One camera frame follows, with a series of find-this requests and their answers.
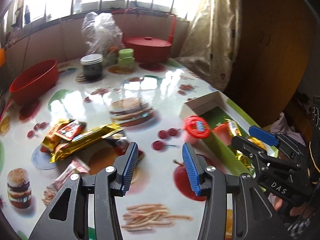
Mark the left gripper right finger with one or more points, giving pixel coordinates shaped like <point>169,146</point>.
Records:
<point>253,215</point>

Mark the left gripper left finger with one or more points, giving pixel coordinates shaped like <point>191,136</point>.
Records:
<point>66,217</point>

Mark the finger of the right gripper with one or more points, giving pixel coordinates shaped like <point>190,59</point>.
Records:
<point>282,163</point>
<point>264,136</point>

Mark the yellow peanut crisp packet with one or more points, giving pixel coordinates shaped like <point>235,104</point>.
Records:
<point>252,151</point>

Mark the long gold snack bar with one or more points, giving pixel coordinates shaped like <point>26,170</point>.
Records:
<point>233,128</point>

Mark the red-lidded jelly cup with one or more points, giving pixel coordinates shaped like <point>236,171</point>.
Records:
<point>195,129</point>

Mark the person's right hand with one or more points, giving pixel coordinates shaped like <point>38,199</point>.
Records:
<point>287,209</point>

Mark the pile of clothes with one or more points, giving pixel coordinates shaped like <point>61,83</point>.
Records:
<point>281,126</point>

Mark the white green cardboard box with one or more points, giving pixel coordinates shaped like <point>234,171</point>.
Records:
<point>214,108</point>

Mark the pink white snack packet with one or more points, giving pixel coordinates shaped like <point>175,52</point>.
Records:
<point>77,166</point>

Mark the long gold snack pack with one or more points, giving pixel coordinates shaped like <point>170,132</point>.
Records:
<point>84,140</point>

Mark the gold wrapped candies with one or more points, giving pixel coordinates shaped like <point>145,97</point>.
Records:
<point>51,140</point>

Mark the red snack packet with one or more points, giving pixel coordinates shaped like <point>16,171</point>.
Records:
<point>70,131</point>

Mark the floral curtain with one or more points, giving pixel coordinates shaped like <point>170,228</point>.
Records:
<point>212,41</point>

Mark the red plastic bowl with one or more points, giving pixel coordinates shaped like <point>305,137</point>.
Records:
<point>34,82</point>

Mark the red lidded basket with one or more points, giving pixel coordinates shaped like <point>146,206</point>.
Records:
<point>151,50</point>

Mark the green cream jar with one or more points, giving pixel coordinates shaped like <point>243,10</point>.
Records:
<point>126,58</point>

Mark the dark jar white lid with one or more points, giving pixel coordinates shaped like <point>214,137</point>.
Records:
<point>92,66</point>

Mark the orange container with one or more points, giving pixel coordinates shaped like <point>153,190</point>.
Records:
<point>2,57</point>

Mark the clear plastic bag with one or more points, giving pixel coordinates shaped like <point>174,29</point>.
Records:
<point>100,33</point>

